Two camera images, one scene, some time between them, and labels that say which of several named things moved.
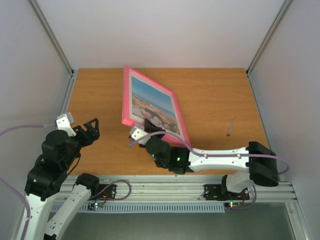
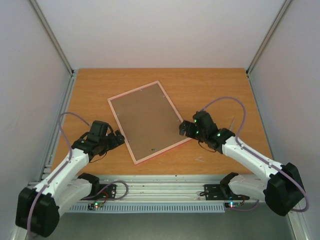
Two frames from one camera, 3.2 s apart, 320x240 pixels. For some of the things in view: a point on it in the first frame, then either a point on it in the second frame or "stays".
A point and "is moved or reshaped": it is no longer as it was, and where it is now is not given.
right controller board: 230,205 stays
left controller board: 91,206 stays
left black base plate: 109,193 stays
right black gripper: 149,128 → 187,128
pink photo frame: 144,99 is moved or reshaped
